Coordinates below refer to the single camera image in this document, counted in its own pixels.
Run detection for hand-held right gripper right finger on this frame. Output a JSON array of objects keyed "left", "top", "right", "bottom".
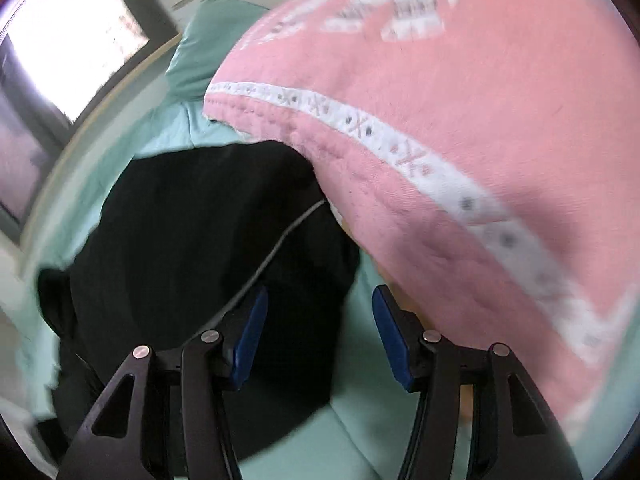
[{"left": 372, "top": 284, "right": 583, "bottom": 480}]

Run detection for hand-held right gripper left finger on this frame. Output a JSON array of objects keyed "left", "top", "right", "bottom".
[{"left": 56, "top": 285, "right": 271, "bottom": 480}]

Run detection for black pants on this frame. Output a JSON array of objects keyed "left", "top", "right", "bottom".
[{"left": 37, "top": 140, "right": 362, "bottom": 466}]

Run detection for mint green bed quilt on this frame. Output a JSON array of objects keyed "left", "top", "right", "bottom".
[{"left": 15, "top": 95, "right": 626, "bottom": 480}]

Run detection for pink patterned blanket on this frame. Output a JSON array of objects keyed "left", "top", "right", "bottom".
[{"left": 202, "top": 0, "right": 640, "bottom": 426}]

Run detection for mint green pillow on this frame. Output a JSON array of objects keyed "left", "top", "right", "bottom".
[{"left": 165, "top": 0, "right": 273, "bottom": 106}]

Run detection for dark-framed window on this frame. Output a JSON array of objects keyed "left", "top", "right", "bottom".
[{"left": 0, "top": 0, "right": 181, "bottom": 241}]

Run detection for light wooden bed rail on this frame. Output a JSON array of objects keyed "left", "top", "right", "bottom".
[{"left": 20, "top": 35, "right": 183, "bottom": 261}]

